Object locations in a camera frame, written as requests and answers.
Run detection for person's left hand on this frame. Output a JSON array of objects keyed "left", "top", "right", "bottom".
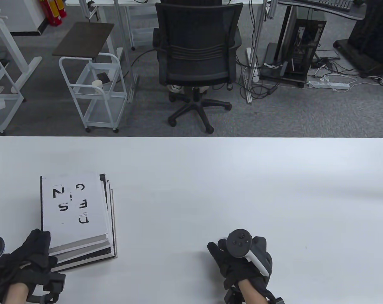
[{"left": 0, "top": 229, "right": 57, "bottom": 284}]

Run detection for person's right hand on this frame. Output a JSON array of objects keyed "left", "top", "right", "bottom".
[{"left": 207, "top": 239, "right": 269, "bottom": 288}]

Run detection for white book building photo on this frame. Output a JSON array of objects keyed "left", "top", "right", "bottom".
[{"left": 51, "top": 180, "right": 113, "bottom": 263}]

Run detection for white book black letters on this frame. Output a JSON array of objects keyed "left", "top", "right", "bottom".
[{"left": 40, "top": 173, "right": 111, "bottom": 255}]

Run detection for olive book green circle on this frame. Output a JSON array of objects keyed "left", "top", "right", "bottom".
[{"left": 107, "top": 180, "right": 118, "bottom": 259}]

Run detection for black book grey photo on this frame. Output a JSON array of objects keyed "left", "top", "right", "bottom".
[{"left": 57, "top": 174, "right": 114, "bottom": 271}]

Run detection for person's left forearm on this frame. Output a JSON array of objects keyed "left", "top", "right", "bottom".
[{"left": 3, "top": 282, "right": 29, "bottom": 304}]

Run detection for person's right forearm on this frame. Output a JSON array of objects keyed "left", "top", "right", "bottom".
[{"left": 239, "top": 280, "right": 266, "bottom": 304}]

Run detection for white rolling cart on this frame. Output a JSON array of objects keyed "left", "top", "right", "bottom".
[{"left": 59, "top": 53, "right": 129, "bottom": 133}]

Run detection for white power strip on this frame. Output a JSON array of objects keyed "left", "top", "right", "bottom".
[{"left": 309, "top": 81, "right": 350, "bottom": 89}]

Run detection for white standing desk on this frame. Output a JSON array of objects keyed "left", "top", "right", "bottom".
[{"left": 0, "top": 0, "right": 42, "bottom": 94}]

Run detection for black mesh office chair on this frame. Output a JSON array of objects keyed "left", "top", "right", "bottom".
[{"left": 153, "top": 3, "right": 244, "bottom": 134}]

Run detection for black computer tower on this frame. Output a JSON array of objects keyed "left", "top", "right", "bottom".
[{"left": 282, "top": 17, "right": 327, "bottom": 88}]

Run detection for aluminium profile leg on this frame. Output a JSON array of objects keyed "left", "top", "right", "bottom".
[{"left": 246, "top": 0, "right": 272, "bottom": 105}]

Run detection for grey computer side panel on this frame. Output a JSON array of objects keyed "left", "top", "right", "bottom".
[{"left": 274, "top": 6, "right": 298, "bottom": 65}]

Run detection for white drawer unit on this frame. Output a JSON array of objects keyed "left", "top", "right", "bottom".
[{"left": 128, "top": 6, "right": 157, "bottom": 51}]

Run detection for black stand base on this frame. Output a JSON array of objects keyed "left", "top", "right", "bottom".
[{"left": 333, "top": 0, "right": 383, "bottom": 79}]

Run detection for black curved desk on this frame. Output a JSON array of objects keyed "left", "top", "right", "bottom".
[{"left": 277, "top": 0, "right": 366, "bottom": 21}]

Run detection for dark keyboard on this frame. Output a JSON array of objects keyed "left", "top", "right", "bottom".
[{"left": 318, "top": 0, "right": 353, "bottom": 10}]

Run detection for white wire shelf cart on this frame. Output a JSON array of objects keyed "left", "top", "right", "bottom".
[{"left": 0, "top": 44, "right": 25, "bottom": 134}]

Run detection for black cable bundle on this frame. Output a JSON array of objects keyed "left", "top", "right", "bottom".
[{"left": 236, "top": 47, "right": 279, "bottom": 99}]

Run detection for white cable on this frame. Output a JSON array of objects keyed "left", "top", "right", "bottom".
[{"left": 313, "top": 68, "right": 383, "bottom": 94}]

